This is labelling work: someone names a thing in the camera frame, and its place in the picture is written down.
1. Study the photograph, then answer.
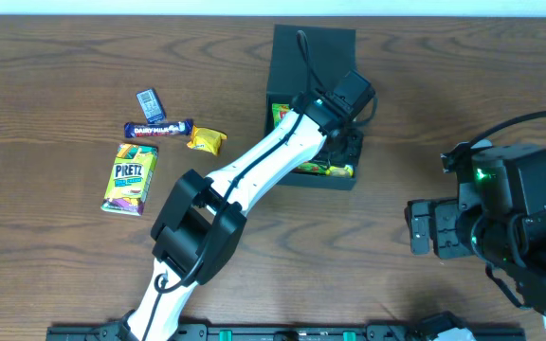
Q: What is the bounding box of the Haribo worms candy bag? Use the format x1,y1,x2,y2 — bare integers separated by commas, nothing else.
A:
271,103,328,175

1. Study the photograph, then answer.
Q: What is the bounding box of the yellow candy wrapper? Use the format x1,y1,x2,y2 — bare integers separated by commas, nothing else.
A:
187,126,228,156

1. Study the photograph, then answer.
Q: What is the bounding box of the yellow Mentos bottle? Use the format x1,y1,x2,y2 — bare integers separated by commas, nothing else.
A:
325,165,355,178

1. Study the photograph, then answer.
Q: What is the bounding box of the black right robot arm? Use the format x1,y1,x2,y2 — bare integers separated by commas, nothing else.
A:
405,140,546,324

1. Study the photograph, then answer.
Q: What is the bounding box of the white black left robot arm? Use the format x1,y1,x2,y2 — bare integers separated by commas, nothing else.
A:
119,70,375,340

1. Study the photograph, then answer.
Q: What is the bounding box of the dark green open box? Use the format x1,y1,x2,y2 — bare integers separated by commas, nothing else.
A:
264,24,364,191

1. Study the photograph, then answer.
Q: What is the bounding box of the blue Eclipse mint box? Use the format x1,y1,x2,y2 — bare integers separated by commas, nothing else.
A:
136,88,166,123

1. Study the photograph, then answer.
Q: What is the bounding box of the Dairy Milk chocolate bar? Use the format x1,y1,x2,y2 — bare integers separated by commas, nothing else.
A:
124,119,193,138

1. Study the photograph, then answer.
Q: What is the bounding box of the green Pretz snack box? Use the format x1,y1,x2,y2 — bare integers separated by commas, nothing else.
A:
100,143,158,216

